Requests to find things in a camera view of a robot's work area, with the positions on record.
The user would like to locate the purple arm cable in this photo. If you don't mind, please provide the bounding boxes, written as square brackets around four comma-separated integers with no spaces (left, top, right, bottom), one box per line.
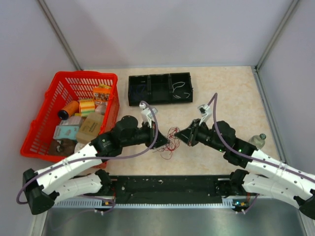
[16,100,158,217]
[206,92,315,214]

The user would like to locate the clear plastic bottle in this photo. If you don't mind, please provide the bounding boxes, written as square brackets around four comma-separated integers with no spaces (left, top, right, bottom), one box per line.
[248,133,267,149]

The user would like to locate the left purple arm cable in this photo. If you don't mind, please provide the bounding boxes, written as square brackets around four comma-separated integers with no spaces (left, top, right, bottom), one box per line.
[16,100,158,217]

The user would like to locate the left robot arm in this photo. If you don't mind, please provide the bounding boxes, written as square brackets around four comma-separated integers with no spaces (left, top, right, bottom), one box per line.
[19,116,169,215]

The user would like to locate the orange snack package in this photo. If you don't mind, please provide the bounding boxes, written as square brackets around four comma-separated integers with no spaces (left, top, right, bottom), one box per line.
[93,84,111,106]

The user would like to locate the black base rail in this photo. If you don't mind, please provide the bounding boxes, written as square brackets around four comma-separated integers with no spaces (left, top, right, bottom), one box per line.
[83,175,260,205]

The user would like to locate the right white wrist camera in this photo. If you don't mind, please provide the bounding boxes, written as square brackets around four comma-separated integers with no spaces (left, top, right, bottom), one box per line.
[197,104,212,126]

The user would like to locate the brown cardboard box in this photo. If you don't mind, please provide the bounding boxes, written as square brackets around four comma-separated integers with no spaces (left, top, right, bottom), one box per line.
[76,113,104,144]

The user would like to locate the teal small box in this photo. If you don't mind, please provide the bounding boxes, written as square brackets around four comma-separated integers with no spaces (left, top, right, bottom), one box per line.
[53,125,79,140]

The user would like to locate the orange black cylinder can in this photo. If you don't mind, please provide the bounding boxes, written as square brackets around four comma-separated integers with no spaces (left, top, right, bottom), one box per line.
[58,100,79,120]

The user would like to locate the red wires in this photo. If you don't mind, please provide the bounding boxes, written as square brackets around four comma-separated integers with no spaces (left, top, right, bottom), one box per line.
[157,126,184,160]

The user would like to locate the black three-compartment tray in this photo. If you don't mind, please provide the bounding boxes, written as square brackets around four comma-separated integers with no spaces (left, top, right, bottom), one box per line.
[128,72,193,106]

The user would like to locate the pink wrapped package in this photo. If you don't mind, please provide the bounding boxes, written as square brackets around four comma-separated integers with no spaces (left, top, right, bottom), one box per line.
[95,105,107,115]

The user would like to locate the yellow green striped roll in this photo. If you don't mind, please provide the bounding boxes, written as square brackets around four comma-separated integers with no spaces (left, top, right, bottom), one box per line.
[78,99,95,117]

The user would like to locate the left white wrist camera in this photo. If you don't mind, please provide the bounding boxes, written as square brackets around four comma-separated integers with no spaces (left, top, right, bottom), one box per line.
[139,101,158,128]

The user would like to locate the red plastic basket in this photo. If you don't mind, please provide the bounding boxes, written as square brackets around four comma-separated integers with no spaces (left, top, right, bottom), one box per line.
[20,71,120,163]

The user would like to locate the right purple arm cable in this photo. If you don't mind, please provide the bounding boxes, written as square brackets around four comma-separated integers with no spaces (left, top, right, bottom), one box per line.
[206,92,315,214]

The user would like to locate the pink white box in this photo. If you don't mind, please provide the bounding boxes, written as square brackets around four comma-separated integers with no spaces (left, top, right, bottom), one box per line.
[60,116,84,127]

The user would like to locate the white slotted cable duct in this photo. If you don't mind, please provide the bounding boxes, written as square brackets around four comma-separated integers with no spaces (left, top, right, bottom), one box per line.
[50,198,115,207]

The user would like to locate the brown furry item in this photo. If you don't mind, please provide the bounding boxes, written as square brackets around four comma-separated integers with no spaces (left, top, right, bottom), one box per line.
[48,139,76,157]

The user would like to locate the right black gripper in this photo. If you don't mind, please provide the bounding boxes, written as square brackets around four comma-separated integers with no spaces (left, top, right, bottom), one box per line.
[175,118,226,153]

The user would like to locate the purple wire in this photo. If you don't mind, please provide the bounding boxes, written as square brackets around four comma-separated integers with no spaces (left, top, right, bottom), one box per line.
[129,84,148,101]

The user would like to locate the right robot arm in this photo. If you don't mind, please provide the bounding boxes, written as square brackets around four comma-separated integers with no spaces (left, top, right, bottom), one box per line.
[175,119,315,219]

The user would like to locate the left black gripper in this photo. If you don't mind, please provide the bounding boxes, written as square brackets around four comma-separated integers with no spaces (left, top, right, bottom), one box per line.
[122,120,170,150]

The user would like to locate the white round container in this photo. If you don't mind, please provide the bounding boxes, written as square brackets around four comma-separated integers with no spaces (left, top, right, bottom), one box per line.
[74,143,86,153]

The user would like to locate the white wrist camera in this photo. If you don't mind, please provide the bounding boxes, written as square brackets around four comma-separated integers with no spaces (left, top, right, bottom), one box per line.
[139,101,158,128]
[197,104,212,126]

